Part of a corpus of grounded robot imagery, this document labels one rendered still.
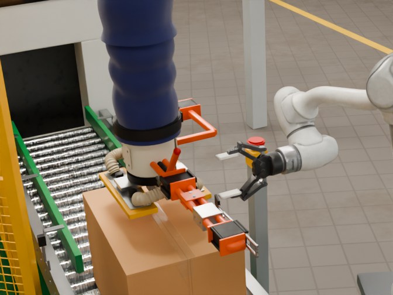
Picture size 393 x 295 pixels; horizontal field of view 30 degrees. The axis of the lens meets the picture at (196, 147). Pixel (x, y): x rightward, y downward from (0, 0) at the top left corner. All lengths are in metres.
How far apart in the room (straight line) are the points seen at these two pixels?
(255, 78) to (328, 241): 1.69
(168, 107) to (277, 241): 1.99
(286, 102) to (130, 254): 0.71
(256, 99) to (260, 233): 2.55
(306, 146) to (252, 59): 3.04
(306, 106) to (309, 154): 0.16
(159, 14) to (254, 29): 3.14
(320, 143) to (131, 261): 0.71
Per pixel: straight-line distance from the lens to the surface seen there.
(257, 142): 2.86
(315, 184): 4.77
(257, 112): 5.54
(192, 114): 2.74
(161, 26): 2.24
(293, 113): 2.41
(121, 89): 2.30
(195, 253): 2.36
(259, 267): 3.15
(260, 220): 3.03
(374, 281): 2.59
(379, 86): 1.88
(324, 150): 2.40
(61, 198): 3.71
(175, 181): 2.24
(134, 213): 2.35
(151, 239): 2.45
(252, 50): 5.36
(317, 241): 4.19
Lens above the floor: 2.23
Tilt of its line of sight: 25 degrees down
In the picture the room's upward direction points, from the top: 4 degrees counter-clockwise
